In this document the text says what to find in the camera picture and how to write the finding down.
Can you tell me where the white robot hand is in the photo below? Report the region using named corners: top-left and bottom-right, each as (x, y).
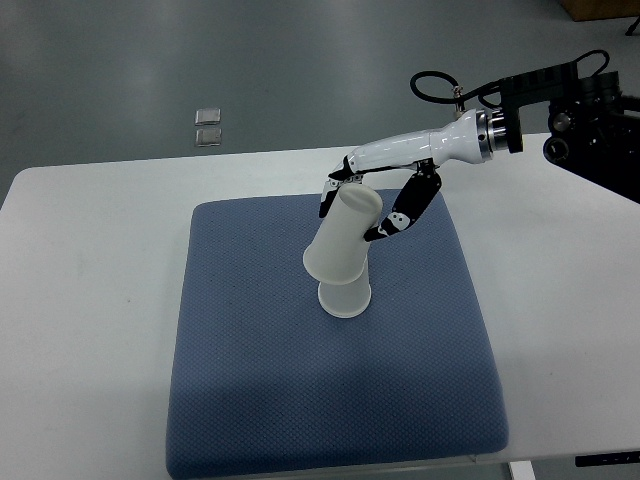
top-left (319, 109), bottom-right (500, 242)

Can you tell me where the white paper cup carried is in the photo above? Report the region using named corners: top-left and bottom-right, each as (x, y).
top-left (303, 184), bottom-right (383, 285)

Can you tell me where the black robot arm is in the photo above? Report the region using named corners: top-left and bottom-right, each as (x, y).
top-left (319, 61), bottom-right (639, 242)

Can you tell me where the white paper cup on mat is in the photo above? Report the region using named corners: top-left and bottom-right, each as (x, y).
top-left (318, 260), bottom-right (371, 319)

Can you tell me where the lower metal floor plate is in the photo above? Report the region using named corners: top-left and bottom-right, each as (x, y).
top-left (195, 127), bottom-right (222, 147)

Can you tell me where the metal floor plate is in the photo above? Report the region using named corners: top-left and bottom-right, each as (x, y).
top-left (195, 107), bottom-right (221, 126)
top-left (195, 127), bottom-right (222, 147)

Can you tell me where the upper metal floor plate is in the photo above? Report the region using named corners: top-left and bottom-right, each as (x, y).
top-left (195, 107), bottom-right (221, 126)

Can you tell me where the blue textured cushion mat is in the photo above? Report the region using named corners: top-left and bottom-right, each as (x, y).
top-left (166, 194), bottom-right (509, 479)

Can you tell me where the brown cardboard box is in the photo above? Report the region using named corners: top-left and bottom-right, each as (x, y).
top-left (559, 0), bottom-right (639, 22)

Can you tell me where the black tripod leg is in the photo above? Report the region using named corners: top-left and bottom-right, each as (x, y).
top-left (625, 17), bottom-right (640, 36)

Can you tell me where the white table leg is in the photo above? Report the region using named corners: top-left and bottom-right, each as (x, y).
top-left (508, 461), bottom-right (536, 480)

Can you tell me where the black table control panel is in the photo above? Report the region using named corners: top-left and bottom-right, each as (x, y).
top-left (574, 450), bottom-right (640, 468)

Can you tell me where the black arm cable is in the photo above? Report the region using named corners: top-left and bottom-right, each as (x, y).
top-left (409, 49), bottom-right (611, 117)

